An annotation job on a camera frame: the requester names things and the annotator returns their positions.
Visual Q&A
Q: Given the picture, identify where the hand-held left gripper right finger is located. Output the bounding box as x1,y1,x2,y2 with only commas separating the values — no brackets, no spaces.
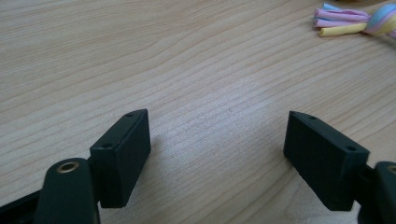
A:
282,110,372,212

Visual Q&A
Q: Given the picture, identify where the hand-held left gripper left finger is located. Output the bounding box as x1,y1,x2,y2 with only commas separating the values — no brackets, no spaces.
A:
89,108,152,209

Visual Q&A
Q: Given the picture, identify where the pastel twisted marshmallow rope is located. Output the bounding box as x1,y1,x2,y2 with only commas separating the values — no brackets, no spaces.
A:
313,2,396,39

